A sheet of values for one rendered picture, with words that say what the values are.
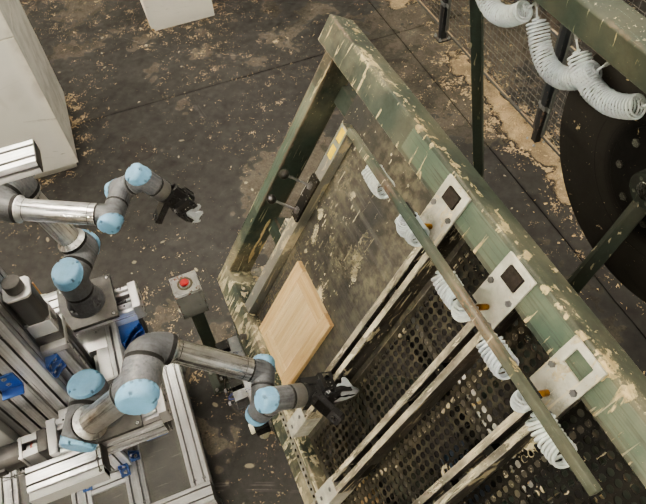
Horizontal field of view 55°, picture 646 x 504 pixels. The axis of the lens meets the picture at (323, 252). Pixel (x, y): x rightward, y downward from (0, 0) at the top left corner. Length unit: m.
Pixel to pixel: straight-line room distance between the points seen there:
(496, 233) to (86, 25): 5.28
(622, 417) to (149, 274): 3.16
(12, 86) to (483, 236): 3.45
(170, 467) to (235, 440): 0.39
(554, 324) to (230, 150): 3.51
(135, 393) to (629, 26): 1.58
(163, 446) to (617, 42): 2.55
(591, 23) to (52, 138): 3.66
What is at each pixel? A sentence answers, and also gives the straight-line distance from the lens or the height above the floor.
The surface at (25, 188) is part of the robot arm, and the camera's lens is 2.38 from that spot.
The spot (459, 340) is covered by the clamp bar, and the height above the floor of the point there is 1.69.
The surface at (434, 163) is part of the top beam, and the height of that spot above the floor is 1.94.
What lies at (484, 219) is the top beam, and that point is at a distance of 1.55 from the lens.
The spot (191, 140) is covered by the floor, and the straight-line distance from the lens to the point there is 4.79.
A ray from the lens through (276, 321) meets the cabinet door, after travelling 2.49.
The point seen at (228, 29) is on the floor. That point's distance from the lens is 5.86.
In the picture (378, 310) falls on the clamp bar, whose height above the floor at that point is 1.50.
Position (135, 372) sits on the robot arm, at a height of 1.57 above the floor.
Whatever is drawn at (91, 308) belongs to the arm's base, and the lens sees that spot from 2.63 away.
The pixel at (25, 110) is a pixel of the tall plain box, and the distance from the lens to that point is 4.53.
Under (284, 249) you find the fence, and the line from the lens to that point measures 2.39.
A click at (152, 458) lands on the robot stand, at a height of 0.21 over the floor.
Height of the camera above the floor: 3.12
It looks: 53 degrees down
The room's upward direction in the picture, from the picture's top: 5 degrees counter-clockwise
